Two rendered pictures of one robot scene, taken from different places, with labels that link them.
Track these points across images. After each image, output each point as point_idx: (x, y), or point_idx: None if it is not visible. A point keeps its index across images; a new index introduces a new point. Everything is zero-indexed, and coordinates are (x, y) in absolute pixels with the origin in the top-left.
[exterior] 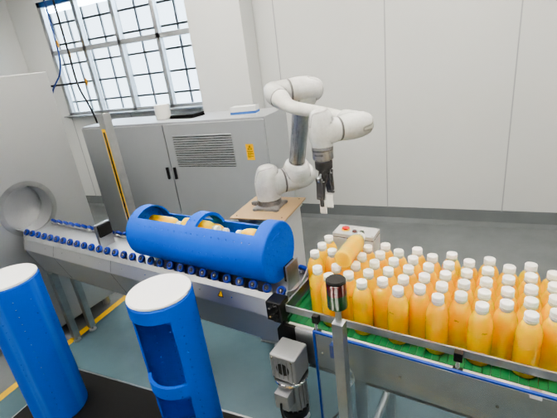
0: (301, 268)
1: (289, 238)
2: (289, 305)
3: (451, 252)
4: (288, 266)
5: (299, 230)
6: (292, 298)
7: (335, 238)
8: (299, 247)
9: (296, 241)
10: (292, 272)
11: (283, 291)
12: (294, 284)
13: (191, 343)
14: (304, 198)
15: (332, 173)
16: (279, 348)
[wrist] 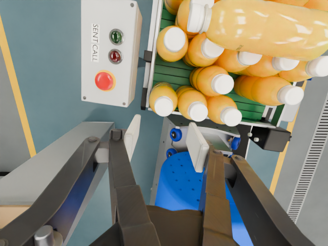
0: (181, 135)
1: (178, 177)
2: (278, 121)
3: None
4: (225, 150)
5: (15, 176)
6: (259, 123)
7: (130, 99)
8: (40, 163)
9: (40, 171)
10: (213, 142)
11: (239, 139)
12: (205, 133)
13: None
14: None
15: (30, 212)
16: (286, 114)
